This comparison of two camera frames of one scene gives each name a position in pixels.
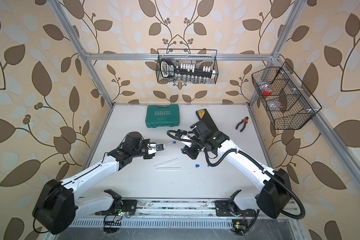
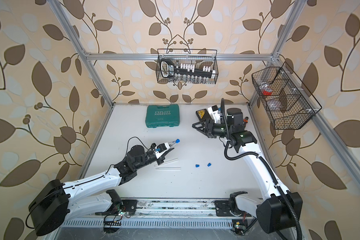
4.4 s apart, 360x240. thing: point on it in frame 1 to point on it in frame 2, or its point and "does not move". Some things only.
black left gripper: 145,141 to 159,161
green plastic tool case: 160,116 does not move
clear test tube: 162,163 does not move
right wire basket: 288,103 does not move
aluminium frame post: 71,31 does not move
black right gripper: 189,150 to 210,125
